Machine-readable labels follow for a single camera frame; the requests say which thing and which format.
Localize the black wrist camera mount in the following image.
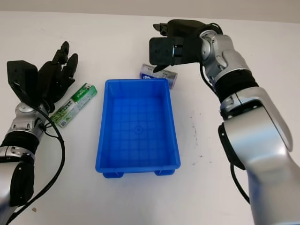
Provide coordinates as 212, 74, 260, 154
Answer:
149, 36, 203, 67
6, 60, 42, 110

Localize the green toothpaste box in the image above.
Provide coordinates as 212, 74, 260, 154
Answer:
50, 83, 98, 128

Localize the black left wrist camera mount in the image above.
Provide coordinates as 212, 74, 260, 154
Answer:
6, 60, 42, 110

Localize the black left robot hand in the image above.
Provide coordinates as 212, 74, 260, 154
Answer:
38, 41, 79, 113

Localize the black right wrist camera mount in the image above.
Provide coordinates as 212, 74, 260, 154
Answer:
149, 36, 203, 67

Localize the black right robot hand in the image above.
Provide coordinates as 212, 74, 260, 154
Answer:
153, 19, 206, 73

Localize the blue plastic tray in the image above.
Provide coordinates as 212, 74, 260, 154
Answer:
95, 78, 181, 179

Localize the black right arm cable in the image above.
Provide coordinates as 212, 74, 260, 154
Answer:
199, 22, 251, 205

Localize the silver white tube package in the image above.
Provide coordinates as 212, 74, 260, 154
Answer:
140, 63, 179, 90

